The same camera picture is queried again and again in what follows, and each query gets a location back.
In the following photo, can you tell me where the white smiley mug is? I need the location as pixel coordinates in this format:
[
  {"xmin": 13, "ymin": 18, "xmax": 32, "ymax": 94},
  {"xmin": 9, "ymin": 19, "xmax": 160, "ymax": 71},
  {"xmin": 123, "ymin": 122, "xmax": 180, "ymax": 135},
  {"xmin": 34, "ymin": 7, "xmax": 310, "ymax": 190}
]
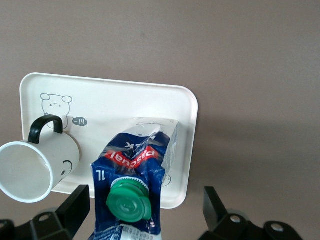
[{"xmin": 0, "ymin": 116, "xmax": 81, "ymax": 204}]

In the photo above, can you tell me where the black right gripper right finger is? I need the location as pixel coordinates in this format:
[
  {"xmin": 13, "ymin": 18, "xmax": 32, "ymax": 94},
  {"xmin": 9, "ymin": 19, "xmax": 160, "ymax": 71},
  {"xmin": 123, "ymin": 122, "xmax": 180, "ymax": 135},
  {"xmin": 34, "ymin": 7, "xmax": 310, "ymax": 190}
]
[{"xmin": 198, "ymin": 186, "xmax": 303, "ymax": 240}]

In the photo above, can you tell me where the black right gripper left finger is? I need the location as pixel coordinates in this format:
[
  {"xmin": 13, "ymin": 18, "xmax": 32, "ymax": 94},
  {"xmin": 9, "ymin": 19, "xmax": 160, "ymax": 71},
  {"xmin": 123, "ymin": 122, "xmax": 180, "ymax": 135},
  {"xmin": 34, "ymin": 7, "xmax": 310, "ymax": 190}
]
[{"xmin": 0, "ymin": 184, "xmax": 91, "ymax": 240}]

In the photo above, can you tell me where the cream tray with rabbit print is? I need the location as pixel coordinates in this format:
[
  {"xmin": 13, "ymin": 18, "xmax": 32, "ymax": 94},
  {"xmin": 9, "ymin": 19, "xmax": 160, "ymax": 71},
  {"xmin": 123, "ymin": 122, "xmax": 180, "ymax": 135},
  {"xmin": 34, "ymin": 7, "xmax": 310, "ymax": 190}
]
[{"xmin": 19, "ymin": 72, "xmax": 200, "ymax": 210}]

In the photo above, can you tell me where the blue milk carton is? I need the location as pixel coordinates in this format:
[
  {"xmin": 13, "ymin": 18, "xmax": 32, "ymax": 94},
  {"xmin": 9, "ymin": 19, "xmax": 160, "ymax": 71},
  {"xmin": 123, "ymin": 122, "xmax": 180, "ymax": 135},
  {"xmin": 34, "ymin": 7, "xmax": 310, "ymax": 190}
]
[{"xmin": 90, "ymin": 116, "xmax": 181, "ymax": 240}]

